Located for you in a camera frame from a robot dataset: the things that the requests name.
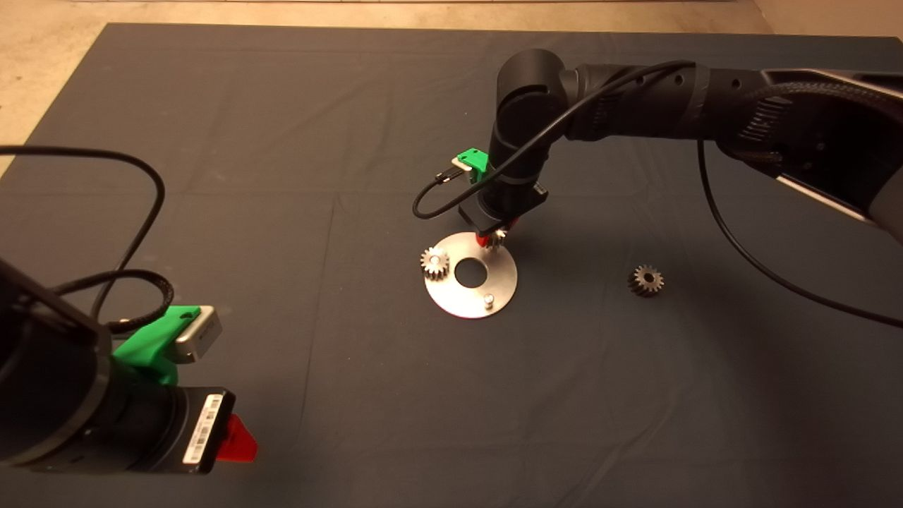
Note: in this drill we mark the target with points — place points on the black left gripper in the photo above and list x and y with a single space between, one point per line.
183 430

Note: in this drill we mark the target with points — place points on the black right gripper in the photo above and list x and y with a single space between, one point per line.
504 212

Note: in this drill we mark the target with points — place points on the steel planetary gear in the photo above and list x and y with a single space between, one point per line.
638 286
427 261
499 237

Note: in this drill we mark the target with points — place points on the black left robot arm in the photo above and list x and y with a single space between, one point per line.
42 381

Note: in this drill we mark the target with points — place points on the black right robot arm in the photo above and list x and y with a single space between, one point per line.
635 99

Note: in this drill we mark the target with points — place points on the round metal carrier plate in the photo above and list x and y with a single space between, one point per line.
458 300

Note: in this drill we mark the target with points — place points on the dark grey table cloth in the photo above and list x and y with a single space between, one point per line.
317 106

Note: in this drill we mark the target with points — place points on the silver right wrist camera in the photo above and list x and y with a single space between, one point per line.
460 166

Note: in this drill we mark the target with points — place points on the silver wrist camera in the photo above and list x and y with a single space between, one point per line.
460 166
201 335

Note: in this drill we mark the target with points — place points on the green right camera mount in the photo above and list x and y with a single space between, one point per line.
474 161

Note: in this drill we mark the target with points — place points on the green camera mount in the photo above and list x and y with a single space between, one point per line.
144 346
474 161

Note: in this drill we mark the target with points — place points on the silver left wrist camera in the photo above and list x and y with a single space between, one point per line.
201 335

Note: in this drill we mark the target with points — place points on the green left camera mount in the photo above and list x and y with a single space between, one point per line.
144 346

